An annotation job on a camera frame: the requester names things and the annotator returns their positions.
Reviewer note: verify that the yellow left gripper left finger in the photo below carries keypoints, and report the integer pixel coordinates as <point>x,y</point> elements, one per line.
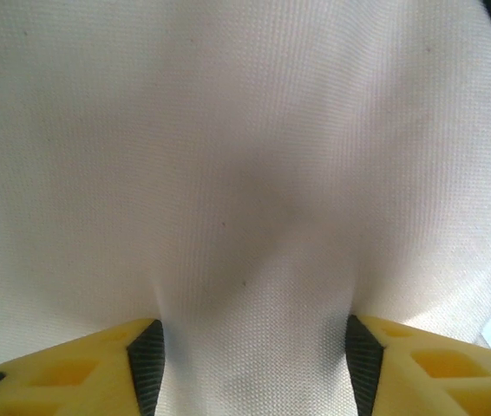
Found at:
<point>54,377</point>

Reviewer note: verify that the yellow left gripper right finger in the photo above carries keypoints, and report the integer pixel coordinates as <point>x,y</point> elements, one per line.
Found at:
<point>445,377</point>

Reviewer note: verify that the beige canvas backpack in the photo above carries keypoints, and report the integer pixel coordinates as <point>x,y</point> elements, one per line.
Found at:
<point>228,151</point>

